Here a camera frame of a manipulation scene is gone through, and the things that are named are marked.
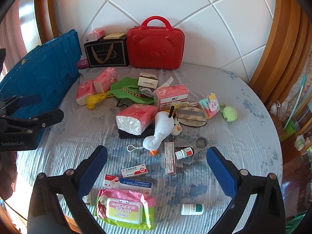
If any white barcode medicine box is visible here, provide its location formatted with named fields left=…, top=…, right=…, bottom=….
left=82, top=192, right=92, bottom=206

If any foot patch box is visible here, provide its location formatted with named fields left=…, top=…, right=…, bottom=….
left=104, top=174, right=153, bottom=196

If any white green pill bottle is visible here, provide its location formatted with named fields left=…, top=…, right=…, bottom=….
left=180, top=203, right=205, bottom=215

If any pink wet wipes pack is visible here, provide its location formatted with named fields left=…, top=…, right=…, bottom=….
left=95, top=189, right=156, bottom=230

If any pink tissue pack front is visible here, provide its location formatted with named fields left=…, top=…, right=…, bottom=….
left=116, top=104, right=158, bottom=136

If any pink tissue pack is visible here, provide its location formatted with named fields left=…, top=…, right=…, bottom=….
left=76, top=80, right=96, bottom=106
left=116, top=104, right=158, bottom=136
left=93, top=68, right=118, bottom=94

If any red white ointment box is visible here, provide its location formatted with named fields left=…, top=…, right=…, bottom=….
left=121, top=164, right=148, bottom=178

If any long pink medicine box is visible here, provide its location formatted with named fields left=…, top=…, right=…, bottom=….
left=164, top=142, right=176, bottom=175

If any white goose plush keychain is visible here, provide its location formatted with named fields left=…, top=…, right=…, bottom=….
left=126, top=106, right=175, bottom=156

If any blue plastic storage crate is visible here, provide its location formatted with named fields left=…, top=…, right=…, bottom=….
left=0, top=28, right=83, bottom=137

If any pink tissue pack far left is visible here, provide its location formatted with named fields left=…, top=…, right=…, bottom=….
left=76, top=80, right=96, bottom=106

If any yellow duck clip toy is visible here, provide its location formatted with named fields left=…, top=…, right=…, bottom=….
left=86, top=93, right=113, bottom=110

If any pink tissue pack upright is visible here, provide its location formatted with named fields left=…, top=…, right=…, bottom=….
left=93, top=68, right=118, bottom=94

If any small magenta box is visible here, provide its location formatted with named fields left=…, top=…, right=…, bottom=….
left=77, top=59, right=89, bottom=70

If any green bucket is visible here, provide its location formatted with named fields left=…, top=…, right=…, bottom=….
left=280, top=120, right=296, bottom=142

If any green plush crocodile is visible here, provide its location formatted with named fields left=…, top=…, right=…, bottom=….
left=106, top=77, right=154, bottom=105

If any pink tissue box on top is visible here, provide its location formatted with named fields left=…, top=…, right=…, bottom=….
left=84, top=28, right=105, bottom=42

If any pink tissue box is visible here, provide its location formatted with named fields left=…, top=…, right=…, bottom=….
left=84, top=28, right=105, bottom=42
left=154, top=84, right=189, bottom=112

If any small white medicine bottle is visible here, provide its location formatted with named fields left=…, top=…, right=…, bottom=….
left=175, top=147, right=194, bottom=160

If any green round plush toy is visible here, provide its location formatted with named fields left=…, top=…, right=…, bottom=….
left=220, top=104, right=238, bottom=123

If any small white carton box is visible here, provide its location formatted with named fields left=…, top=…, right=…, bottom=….
left=137, top=72, right=158, bottom=89

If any tan card box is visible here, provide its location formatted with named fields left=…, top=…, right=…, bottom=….
left=103, top=33, right=126, bottom=40

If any camouflage fabric pouch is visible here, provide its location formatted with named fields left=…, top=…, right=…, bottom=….
left=176, top=106, right=207, bottom=127

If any colourful small tissue packet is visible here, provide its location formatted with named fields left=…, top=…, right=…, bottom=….
left=198, top=93, right=220, bottom=119

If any pink tissue box centre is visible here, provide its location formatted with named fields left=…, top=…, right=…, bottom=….
left=154, top=84, right=189, bottom=112

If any small cream chick plush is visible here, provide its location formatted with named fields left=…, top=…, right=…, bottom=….
left=171, top=117, right=183, bottom=136

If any red bear suitcase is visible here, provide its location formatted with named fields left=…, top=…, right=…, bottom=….
left=126, top=16, right=184, bottom=70

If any black gift box gold handle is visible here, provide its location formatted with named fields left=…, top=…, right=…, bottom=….
left=84, top=36, right=129, bottom=68

